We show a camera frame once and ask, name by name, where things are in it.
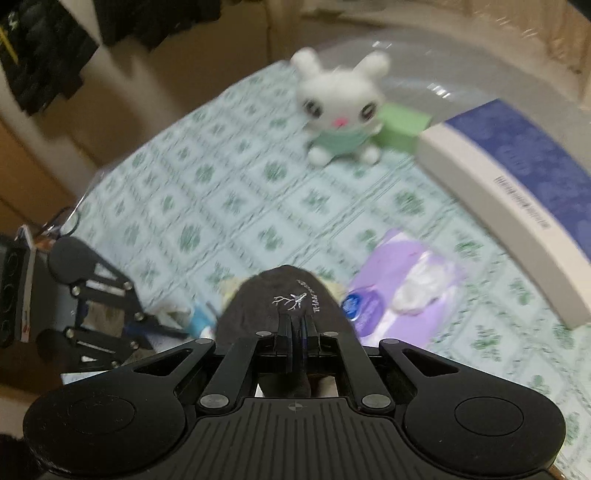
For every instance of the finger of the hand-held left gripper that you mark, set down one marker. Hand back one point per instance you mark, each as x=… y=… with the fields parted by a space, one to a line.
x=115 y=340
x=115 y=286

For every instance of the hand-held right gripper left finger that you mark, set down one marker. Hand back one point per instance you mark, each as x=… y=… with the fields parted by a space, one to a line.
x=285 y=341

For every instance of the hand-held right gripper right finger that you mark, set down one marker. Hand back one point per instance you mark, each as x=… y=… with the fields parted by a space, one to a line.
x=305 y=341

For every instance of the black knit hat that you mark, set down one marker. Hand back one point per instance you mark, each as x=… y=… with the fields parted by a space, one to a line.
x=277 y=286

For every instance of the yellow towel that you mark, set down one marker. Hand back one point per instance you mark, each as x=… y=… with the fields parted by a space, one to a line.
x=228 y=290

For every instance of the blue face mask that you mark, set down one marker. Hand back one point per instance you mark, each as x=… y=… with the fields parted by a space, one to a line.
x=201 y=323

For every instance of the purple tissue pack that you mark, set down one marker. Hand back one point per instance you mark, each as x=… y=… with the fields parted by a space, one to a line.
x=397 y=272

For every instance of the green floral tablecloth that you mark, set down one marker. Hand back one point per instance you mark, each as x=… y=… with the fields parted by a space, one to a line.
x=231 y=184

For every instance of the black quilted jacket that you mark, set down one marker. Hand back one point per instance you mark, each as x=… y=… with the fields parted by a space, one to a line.
x=41 y=55

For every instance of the light green box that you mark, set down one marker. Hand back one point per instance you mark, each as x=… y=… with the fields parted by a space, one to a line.
x=401 y=127

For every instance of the white bunny plush toy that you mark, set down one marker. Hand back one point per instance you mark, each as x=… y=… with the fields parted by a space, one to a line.
x=339 y=97

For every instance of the blue and white flat box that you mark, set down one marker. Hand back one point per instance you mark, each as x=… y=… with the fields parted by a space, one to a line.
x=508 y=184

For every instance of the black jacket white logo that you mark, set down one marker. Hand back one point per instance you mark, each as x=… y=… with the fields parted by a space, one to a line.
x=157 y=23

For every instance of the beige curtain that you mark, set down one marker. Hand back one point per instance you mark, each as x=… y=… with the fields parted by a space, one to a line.
x=531 y=27

